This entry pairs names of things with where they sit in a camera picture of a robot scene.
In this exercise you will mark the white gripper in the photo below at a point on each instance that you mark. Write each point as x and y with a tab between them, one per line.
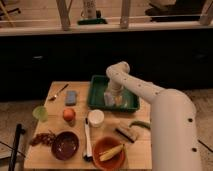
114	93

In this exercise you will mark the grey towel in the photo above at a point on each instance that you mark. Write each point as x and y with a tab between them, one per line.
109	99

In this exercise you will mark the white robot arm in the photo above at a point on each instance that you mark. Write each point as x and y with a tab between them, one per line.
174	142

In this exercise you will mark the orange bowl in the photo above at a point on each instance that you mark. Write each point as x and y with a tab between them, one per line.
105	144

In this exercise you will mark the purple bowl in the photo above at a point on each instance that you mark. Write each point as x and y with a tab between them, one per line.
65	145

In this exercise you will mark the green plastic tray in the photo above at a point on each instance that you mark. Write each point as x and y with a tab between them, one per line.
95	99

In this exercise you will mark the white cup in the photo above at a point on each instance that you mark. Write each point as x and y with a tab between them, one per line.
96	118

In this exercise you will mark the green cucumber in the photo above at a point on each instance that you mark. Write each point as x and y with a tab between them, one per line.
140	124

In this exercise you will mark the blue sponge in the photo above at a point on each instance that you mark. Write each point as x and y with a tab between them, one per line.
71	98

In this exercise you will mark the orange fruit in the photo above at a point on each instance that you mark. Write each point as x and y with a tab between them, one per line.
69	114

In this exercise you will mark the yellow corn cob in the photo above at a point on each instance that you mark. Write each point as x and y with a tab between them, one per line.
106	155

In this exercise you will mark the green plastic cup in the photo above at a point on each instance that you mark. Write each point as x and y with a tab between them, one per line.
40	113

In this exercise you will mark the red dried chili bunch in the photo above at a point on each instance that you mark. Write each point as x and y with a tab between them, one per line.
43	138

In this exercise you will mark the black object top right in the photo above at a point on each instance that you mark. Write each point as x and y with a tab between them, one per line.
181	10

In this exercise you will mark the black stand pole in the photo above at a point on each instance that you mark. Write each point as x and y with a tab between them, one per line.
19	131

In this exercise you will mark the green base plate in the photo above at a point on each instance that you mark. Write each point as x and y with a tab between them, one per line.
92	21

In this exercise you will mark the wooden post middle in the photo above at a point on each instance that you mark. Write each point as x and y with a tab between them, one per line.
125	12

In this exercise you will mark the wooden post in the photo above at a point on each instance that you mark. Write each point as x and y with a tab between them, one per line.
125	12
64	14

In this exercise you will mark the white handled brush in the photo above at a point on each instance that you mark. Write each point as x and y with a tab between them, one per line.
87	155

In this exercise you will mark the wooden post left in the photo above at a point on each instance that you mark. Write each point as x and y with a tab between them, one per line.
64	14

